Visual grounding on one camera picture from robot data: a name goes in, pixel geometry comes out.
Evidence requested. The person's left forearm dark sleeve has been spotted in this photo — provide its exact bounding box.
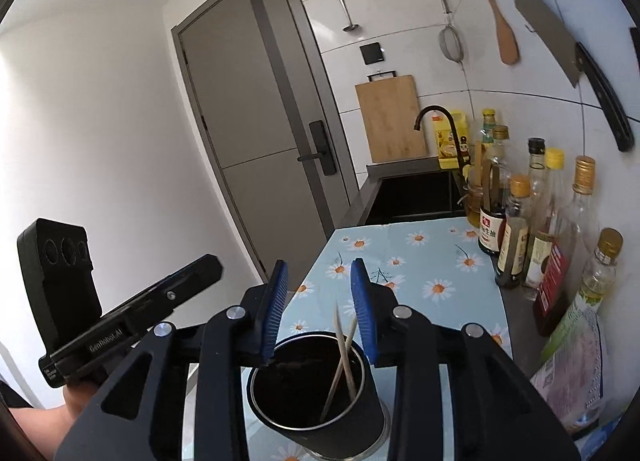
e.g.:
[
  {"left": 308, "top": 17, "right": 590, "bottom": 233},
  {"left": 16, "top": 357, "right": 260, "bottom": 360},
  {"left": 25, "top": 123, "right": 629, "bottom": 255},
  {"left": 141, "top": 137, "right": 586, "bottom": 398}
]
[{"left": 1, "top": 380, "right": 78, "bottom": 460}]

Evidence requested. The person's left hand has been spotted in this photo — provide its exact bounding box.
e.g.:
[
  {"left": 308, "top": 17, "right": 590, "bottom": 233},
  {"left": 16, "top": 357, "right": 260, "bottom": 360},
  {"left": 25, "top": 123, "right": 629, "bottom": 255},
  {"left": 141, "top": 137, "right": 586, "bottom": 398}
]
[{"left": 63, "top": 382, "right": 99, "bottom": 420}]

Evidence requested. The chopstick in holder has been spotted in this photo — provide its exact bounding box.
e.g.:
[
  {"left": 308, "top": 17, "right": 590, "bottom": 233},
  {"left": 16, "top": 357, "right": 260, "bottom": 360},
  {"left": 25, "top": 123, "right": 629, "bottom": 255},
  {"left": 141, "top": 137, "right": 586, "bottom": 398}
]
[
  {"left": 334, "top": 307, "right": 358, "bottom": 400},
  {"left": 320, "top": 317, "right": 358, "bottom": 422}
]

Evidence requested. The blue daisy tablecloth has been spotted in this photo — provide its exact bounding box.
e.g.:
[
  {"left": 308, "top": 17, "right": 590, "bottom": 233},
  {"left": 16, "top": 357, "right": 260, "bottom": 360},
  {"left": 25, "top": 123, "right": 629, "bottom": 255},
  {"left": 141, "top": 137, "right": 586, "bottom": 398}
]
[{"left": 179, "top": 216, "right": 516, "bottom": 461}]

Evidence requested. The black cylindrical utensil holder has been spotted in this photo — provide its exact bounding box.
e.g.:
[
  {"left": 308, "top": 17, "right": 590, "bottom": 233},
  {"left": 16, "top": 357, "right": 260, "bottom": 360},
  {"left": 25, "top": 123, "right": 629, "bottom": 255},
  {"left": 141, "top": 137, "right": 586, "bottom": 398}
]
[{"left": 246, "top": 331, "right": 390, "bottom": 460}]

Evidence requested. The black sink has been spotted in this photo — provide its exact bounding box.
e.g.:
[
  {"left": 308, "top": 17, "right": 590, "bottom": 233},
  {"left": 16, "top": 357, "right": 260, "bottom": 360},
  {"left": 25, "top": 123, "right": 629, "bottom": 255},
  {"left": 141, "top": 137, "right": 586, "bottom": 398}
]
[{"left": 337, "top": 158, "right": 465, "bottom": 228}]

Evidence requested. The dark soy sauce bottle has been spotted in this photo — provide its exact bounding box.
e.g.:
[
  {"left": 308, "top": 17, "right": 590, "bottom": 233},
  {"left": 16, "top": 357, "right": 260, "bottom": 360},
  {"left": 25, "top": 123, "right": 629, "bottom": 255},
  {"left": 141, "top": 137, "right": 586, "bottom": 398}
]
[{"left": 480, "top": 160, "right": 508, "bottom": 257}]

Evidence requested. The gold cap dark bottle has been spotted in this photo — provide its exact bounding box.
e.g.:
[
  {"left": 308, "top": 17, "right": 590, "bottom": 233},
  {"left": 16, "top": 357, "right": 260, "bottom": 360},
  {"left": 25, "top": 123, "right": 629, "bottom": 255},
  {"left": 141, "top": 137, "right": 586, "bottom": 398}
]
[{"left": 496, "top": 174, "right": 533, "bottom": 289}]

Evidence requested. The yellow oil bottle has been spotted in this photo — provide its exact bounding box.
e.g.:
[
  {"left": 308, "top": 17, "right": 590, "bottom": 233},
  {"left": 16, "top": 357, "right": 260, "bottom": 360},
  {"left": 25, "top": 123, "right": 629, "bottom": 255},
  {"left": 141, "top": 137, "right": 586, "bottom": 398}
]
[{"left": 432, "top": 110, "right": 470, "bottom": 170}]

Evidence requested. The yellow cap vinegar bottle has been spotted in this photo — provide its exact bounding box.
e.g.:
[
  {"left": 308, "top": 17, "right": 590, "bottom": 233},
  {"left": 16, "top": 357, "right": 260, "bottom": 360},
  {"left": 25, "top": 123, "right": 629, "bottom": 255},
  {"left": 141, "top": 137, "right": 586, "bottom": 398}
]
[{"left": 522, "top": 147, "right": 564, "bottom": 299}]

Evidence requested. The black faucet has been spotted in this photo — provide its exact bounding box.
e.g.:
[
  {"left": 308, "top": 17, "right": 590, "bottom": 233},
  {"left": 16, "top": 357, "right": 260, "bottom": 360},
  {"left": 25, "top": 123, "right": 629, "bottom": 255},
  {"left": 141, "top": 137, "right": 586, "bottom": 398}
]
[{"left": 414, "top": 106, "right": 470, "bottom": 170}]

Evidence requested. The wooden cutting board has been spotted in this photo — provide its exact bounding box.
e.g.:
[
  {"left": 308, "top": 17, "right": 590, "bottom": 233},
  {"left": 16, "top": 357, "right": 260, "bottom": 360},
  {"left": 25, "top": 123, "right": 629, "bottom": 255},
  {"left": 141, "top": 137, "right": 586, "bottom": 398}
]
[{"left": 355, "top": 74, "right": 428, "bottom": 163}]

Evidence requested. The clear plastic sugar bag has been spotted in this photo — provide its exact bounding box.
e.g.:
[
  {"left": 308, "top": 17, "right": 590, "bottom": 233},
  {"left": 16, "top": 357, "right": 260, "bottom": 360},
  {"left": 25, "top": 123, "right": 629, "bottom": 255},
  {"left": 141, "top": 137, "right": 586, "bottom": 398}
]
[{"left": 530, "top": 308, "right": 608, "bottom": 435}]

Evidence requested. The gold cap clear bottle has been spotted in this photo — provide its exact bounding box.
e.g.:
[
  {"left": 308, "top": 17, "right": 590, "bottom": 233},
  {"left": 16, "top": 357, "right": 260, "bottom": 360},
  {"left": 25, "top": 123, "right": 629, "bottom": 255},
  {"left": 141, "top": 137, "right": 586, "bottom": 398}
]
[{"left": 534, "top": 156, "right": 598, "bottom": 337}]

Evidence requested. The grey door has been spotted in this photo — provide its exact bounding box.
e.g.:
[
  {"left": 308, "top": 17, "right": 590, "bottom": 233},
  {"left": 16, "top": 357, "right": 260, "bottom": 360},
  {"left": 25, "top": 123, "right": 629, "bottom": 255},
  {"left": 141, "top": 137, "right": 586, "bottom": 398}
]
[{"left": 171, "top": 0, "right": 359, "bottom": 285}]

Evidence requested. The small oil bottle gold cap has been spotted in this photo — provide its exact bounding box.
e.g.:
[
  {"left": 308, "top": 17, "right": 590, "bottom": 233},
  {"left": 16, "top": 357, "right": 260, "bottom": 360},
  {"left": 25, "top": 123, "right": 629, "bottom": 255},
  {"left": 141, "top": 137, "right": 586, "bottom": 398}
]
[{"left": 541, "top": 227, "right": 624, "bottom": 361}]

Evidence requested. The black cap bottle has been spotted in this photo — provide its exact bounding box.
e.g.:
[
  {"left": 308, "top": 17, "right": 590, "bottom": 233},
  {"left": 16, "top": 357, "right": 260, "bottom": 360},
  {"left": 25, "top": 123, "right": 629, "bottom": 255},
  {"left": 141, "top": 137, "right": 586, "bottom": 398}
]
[{"left": 527, "top": 137, "right": 547, "bottom": 200}]

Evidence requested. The black door lock handle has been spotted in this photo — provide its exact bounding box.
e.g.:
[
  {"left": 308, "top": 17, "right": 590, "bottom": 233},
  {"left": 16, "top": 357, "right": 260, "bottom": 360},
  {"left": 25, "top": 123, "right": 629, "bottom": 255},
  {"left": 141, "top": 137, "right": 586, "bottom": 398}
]
[{"left": 297, "top": 120, "right": 337, "bottom": 176}]

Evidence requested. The black wall switch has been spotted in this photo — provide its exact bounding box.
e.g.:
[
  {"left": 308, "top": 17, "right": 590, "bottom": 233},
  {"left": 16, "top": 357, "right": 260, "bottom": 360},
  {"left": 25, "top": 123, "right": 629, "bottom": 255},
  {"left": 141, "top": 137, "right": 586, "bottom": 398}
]
[{"left": 359, "top": 42, "right": 385, "bottom": 66}]

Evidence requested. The mesh strainer on wall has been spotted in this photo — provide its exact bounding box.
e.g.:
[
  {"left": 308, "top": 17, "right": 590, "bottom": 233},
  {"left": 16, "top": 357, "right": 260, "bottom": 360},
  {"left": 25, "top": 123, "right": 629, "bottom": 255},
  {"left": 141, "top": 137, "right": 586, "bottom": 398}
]
[{"left": 438, "top": 0, "right": 464, "bottom": 64}]

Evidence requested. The steel ladle on wall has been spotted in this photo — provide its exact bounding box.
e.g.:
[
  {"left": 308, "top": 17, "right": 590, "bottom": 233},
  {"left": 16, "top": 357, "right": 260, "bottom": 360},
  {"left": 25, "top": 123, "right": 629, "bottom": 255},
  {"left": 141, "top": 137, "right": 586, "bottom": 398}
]
[{"left": 337, "top": 0, "right": 359, "bottom": 32}]

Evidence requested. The wooden spatula on wall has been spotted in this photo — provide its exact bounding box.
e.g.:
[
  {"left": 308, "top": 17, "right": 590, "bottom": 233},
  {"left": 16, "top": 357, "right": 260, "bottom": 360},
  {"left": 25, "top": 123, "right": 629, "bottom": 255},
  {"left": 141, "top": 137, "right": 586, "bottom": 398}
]
[{"left": 487, "top": 0, "right": 520, "bottom": 66}]

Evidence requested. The cleaver knife on wall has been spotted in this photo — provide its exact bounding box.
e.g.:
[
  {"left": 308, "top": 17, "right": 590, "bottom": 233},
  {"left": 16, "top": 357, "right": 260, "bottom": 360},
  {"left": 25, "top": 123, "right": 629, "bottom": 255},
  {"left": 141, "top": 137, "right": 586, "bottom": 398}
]
[{"left": 513, "top": 0, "right": 636, "bottom": 152}]

